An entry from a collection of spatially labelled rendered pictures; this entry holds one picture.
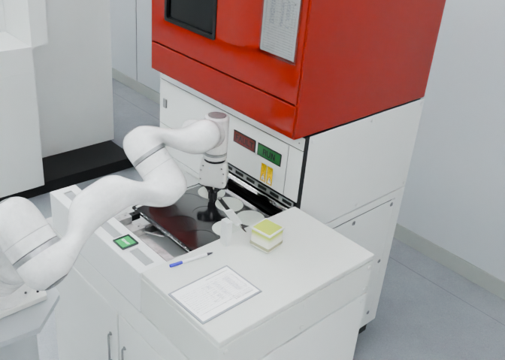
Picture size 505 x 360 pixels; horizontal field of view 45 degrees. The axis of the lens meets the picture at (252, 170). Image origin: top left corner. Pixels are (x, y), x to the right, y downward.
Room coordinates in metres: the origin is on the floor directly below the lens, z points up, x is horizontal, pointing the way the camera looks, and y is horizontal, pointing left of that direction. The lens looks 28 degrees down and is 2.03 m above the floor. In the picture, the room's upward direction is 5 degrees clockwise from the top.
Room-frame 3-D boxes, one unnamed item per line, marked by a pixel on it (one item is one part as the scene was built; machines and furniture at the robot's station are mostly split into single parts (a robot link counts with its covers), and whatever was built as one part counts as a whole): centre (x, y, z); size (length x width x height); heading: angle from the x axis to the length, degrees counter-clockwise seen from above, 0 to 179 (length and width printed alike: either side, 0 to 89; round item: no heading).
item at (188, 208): (1.79, 0.15, 0.90); 0.34 x 0.34 x 0.01; 45
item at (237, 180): (1.95, 0.01, 0.89); 0.44 x 0.02 x 0.10; 45
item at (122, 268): (1.58, 0.45, 0.89); 0.55 x 0.09 x 0.14; 45
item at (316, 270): (1.45, -0.06, 0.89); 0.62 x 0.35 x 0.14; 135
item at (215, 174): (1.88, 0.13, 1.03); 0.10 x 0.07 x 0.11; 78
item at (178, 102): (2.08, 0.12, 1.02); 0.82 x 0.03 x 0.40; 45
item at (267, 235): (1.54, -0.06, 1.00); 0.07 x 0.07 x 0.07; 53
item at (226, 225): (1.54, 0.05, 1.03); 0.06 x 0.04 x 0.13; 135
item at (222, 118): (1.88, 0.14, 1.17); 0.09 x 0.08 x 0.13; 88
